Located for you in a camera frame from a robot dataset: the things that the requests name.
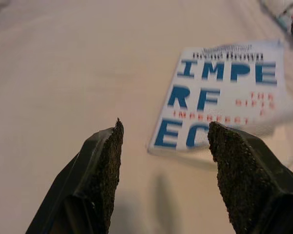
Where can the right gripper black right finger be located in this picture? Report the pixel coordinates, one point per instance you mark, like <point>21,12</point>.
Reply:
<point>254,185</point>

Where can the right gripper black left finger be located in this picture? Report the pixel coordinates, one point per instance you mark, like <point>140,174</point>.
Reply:
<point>88,185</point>

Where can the white book blue letters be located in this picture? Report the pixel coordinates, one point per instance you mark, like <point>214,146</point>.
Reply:
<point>210,97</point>

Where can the bed with beige sheet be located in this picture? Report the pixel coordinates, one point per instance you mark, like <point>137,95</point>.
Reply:
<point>75,73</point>

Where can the cream cartoon print quilt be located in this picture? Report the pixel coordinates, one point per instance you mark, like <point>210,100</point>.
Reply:
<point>288,17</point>

